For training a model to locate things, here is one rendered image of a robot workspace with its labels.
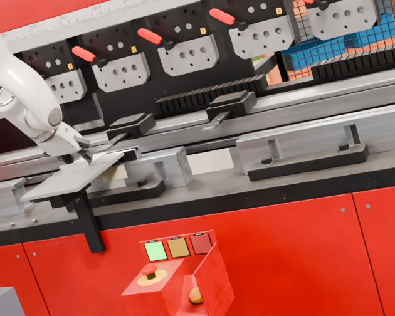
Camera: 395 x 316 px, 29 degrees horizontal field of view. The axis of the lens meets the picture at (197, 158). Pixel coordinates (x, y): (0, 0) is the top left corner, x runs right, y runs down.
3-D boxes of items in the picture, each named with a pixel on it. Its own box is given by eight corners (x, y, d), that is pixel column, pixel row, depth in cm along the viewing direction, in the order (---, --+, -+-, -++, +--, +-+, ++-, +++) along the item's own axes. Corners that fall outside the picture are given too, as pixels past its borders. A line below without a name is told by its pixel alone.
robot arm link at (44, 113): (17, 15, 173) (73, 116, 192) (-29, 12, 182) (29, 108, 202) (-9, 40, 168) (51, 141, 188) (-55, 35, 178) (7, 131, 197)
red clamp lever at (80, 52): (71, 46, 201) (103, 63, 199) (79, 43, 204) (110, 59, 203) (69, 52, 201) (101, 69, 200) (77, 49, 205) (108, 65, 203)
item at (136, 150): (78, 170, 222) (74, 161, 222) (83, 167, 225) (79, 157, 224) (137, 159, 214) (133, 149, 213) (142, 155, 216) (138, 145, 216)
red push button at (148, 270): (142, 285, 180) (137, 271, 179) (148, 277, 184) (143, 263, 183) (157, 283, 179) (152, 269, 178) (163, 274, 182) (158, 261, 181)
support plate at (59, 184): (21, 202, 199) (19, 198, 199) (71, 165, 222) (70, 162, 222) (78, 191, 192) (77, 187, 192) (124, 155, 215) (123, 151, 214)
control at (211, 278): (136, 340, 180) (111, 272, 175) (162, 305, 194) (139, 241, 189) (214, 333, 172) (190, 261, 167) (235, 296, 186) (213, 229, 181)
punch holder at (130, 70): (101, 94, 207) (80, 34, 203) (115, 85, 215) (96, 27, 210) (149, 82, 201) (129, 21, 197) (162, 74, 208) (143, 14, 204)
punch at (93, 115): (73, 133, 219) (62, 101, 217) (76, 130, 221) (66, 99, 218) (103, 126, 215) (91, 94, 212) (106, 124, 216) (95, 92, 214)
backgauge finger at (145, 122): (86, 159, 226) (80, 143, 225) (124, 131, 249) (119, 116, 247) (120, 152, 221) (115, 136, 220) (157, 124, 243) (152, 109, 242)
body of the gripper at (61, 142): (61, 111, 200) (85, 133, 209) (29, 119, 204) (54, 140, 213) (56, 136, 196) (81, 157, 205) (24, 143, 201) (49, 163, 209)
